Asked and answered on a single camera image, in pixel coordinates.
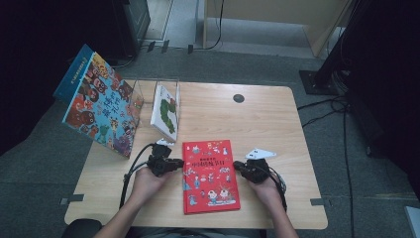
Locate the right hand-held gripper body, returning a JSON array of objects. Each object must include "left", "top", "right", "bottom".
[{"left": 242, "top": 148, "right": 277, "bottom": 184}]

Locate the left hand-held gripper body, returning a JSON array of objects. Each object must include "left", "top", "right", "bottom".
[{"left": 146, "top": 137, "right": 176, "bottom": 178}]

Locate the red picture book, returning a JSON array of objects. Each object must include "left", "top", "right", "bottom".
[{"left": 181, "top": 139, "right": 242, "bottom": 215}]

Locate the clear acrylic book rack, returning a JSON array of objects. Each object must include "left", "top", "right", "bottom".
[{"left": 127, "top": 77, "right": 182, "bottom": 143}]

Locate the light blue animal picture book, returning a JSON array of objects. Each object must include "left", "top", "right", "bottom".
[{"left": 61, "top": 52, "right": 145, "bottom": 160}]

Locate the person's right hand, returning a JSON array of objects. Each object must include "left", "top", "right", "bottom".
[{"left": 247, "top": 174, "right": 282, "bottom": 208}]

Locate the person's left hand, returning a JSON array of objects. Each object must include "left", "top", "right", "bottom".
[{"left": 131, "top": 166, "right": 173, "bottom": 205}]

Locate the white caterpillar picture book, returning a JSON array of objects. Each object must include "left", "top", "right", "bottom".
[{"left": 150, "top": 83, "right": 181, "bottom": 143}]

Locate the dark rounded object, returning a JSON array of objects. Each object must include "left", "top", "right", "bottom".
[{"left": 60, "top": 217, "right": 103, "bottom": 238}]

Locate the black metal stand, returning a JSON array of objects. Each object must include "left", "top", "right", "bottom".
[{"left": 298, "top": 0, "right": 368, "bottom": 97}]

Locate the black cabinet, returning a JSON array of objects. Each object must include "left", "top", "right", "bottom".
[{"left": 112, "top": 0, "right": 152, "bottom": 59}]

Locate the light wooden cabinet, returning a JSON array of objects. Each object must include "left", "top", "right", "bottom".
[{"left": 202, "top": 0, "right": 355, "bottom": 58}]

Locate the black curtain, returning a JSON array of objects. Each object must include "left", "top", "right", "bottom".
[
  {"left": 0, "top": 0, "right": 117, "bottom": 157},
  {"left": 343, "top": 0, "right": 420, "bottom": 189}
]

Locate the white box corner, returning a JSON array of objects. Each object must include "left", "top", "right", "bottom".
[{"left": 404, "top": 205, "right": 420, "bottom": 238}]

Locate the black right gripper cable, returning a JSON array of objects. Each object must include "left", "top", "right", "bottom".
[{"left": 267, "top": 166, "right": 288, "bottom": 213}]

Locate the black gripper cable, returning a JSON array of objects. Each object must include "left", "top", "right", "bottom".
[
  {"left": 267, "top": 166, "right": 288, "bottom": 213},
  {"left": 119, "top": 142, "right": 157, "bottom": 210}
]

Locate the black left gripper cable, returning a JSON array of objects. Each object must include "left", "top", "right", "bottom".
[{"left": 119, "top": 142, "right": 157, "bottom": 210}]

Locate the black floor cable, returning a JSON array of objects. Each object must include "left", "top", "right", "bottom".
[
  {"left": 342, "top": 107, "right": 355, "bottom": 238},
  {"left": 296, "top": 94, "right": 348, "bottom": 129}
]

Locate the black hanging cable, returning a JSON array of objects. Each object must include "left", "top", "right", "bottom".
[{"left": 194, "top": 0, "right": 226, "bottom": 52}]

